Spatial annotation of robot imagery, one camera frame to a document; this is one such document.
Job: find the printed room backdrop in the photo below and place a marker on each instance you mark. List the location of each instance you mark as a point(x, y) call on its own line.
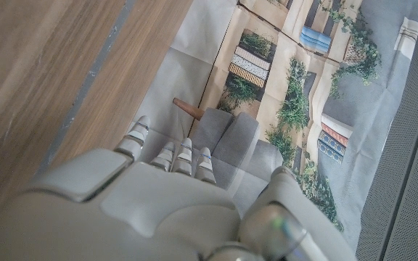
point(194, 72)

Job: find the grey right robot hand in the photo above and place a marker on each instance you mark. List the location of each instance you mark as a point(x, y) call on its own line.
point(140, 214)

